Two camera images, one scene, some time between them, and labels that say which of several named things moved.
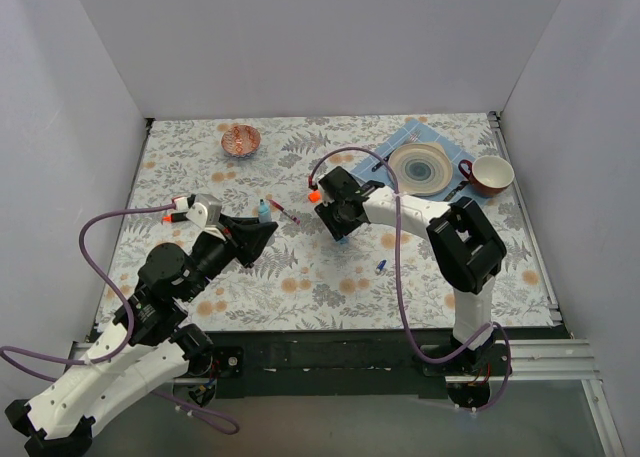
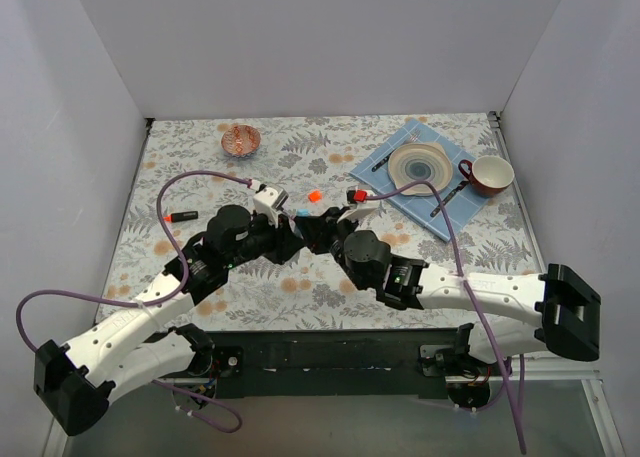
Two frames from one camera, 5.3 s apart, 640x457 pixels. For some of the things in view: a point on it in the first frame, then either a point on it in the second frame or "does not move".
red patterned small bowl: x=240 y=141 does not move
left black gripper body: x=240 y=242 to x=282 y=238
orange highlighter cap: x=314 y=196 does not move
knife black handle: x=455 y=190 does not move
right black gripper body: x=329 y=219 to x=333 y=229
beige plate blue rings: x=421 y=168 does not move
